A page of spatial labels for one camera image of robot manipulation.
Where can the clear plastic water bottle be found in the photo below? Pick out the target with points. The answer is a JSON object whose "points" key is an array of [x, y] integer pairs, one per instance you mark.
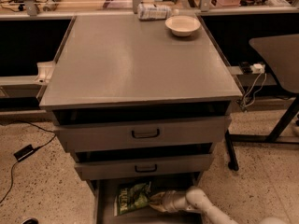
{"points": [[151, 12]]}

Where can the grey drawer cabinet counter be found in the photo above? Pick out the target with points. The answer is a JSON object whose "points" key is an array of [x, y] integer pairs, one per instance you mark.
{"points": [[117, 68]]}

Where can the grey top drawer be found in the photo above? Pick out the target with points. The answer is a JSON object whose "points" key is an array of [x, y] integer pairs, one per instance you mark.
{"points": [[139, 134]]}

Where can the black coiled tool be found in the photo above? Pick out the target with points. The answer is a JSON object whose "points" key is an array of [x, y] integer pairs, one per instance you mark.
{"points": [[51, 5]]}

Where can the white bowl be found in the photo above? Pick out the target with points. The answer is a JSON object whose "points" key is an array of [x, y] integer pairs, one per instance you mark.
{"points": [[182, 26]]}

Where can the green jalapeno chip bag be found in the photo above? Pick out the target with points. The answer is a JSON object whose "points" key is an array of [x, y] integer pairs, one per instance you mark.
{"points": [[131, 196]]}

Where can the grey side table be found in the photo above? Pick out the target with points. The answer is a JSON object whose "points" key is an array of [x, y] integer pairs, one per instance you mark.
{"points": [[281, 53]]}

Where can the black power adapter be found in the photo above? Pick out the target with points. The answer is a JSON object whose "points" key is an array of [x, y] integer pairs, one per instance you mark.
{"points": [[23, 153]]}

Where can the grey drawer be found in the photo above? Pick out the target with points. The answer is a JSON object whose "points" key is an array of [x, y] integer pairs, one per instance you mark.
{"points": [[106, 193], [139, 134], [100, 170]]}

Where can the power strip with plugs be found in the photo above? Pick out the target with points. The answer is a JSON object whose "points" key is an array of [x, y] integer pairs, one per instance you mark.
{"points": [[247, 68]]}

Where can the grey bottom drawer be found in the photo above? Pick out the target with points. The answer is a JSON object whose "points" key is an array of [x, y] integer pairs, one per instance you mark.
{"points": [[106, 193]]}

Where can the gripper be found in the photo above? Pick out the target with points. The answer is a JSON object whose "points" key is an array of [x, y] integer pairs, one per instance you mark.
{"points": [[168, 201]]}

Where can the black shoe tip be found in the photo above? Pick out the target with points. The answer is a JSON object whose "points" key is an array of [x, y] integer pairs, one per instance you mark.
{"points": [[30, 220]]}

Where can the grey middle drawer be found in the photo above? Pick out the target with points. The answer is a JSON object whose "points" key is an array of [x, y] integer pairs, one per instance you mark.
{"points": [[100, 170]]}

